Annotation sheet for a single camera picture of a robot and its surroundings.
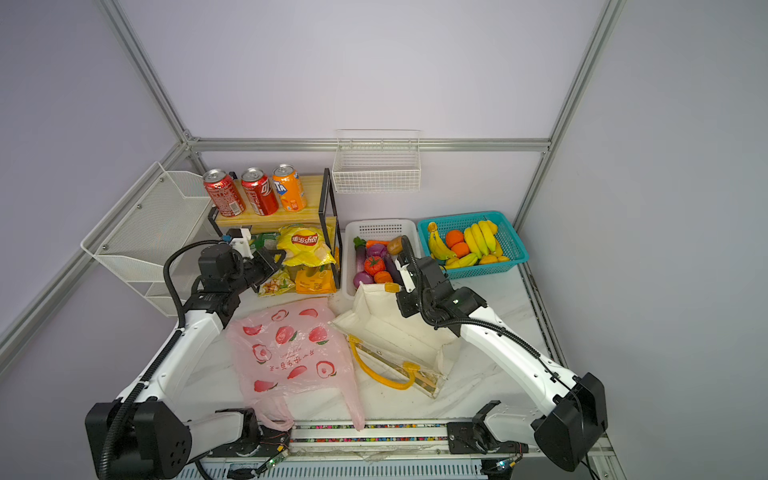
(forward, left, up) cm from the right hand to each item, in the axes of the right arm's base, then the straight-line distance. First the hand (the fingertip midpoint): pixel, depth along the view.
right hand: (400, 290), depth 78 cm
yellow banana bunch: (+31, -29, -12) cm, 45 cm away
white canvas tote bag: (-7, +3, -20) cm, 22 cm away
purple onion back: (+28, +9, -15) cm, 33 cm away
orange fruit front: (+29, -22, -16) cm, 40 cm away
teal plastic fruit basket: (+30, -40, -14) cm, 52 cm away
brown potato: (+30, +2, -14) cm, 33 cm away
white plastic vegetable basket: (+45, +11, -21) cm, 50 cm away
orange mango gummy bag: (+13, +26, -14) cm, 33 cm away
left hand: (+7, +31, +7) cm, 32 cm away
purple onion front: (+17, +13, -16) cm, 27 cm away
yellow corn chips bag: (+13, +41, -15) cm, 45 cm away
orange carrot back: (+32, +12, -16) cm, 38 cm away
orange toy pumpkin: (+15, +6, -14) cm, 22 cm away
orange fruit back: (+36, -21, -16) cm, 45 cm away
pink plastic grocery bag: (-9, +32, -17) cm, 37 cm away
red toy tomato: (+21, +9, -15) cm, 28 cm away
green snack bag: (+18, +42, +1) cm, 46 cm away
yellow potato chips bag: (+13, +28, +4) cm, 31 cm away
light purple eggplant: (+27, +15, -16) cm, 35 cm away
